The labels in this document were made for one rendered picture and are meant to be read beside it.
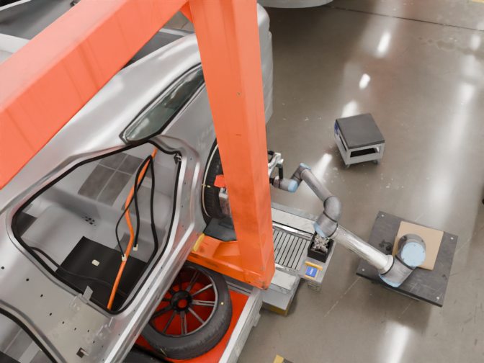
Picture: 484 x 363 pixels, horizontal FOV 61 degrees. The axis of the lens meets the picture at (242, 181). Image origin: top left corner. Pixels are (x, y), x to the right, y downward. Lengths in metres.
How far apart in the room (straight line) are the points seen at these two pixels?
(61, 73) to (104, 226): 2.28
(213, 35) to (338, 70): 3.96
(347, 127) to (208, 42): 2.77
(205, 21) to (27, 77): 0.74
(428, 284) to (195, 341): 1.66
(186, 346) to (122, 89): 1.61
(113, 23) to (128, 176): 2.09
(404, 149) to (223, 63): 3.18
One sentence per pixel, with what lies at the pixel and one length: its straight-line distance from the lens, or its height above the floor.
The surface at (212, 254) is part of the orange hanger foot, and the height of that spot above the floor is 0.68.
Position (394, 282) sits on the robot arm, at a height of 0.43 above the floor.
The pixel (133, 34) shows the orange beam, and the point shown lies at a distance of 0.99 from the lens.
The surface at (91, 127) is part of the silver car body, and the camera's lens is 1.96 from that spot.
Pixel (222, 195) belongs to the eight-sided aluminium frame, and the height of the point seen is 0.97.
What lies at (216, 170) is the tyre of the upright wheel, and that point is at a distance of 2.69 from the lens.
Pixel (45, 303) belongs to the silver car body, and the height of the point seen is 1.60.
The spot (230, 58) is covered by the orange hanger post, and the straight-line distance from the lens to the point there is 1.45.
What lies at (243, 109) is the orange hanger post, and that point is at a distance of 1.57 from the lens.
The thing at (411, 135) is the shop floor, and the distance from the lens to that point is 4.59.
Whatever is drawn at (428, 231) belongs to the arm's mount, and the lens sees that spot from 3.26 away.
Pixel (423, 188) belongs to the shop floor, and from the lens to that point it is 4.15.
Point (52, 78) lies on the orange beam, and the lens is 0.83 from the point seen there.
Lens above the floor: 3.13
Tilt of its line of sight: 51 degrees down
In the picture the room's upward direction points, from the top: 9 degrees counter-clockwise
